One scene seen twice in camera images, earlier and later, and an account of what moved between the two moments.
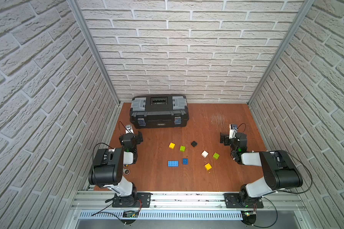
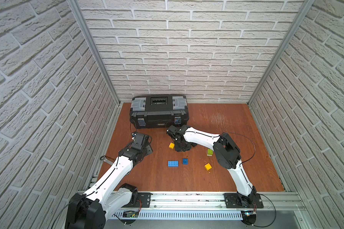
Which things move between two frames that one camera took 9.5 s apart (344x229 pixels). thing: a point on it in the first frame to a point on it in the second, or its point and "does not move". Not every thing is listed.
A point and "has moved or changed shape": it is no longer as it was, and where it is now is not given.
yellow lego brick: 171,145 does not move
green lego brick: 216,156 has moved or changed shape
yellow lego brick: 208,166 does not move
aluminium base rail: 102,202 does not move
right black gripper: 226,137 to 188,147
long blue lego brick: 173,163 does not move
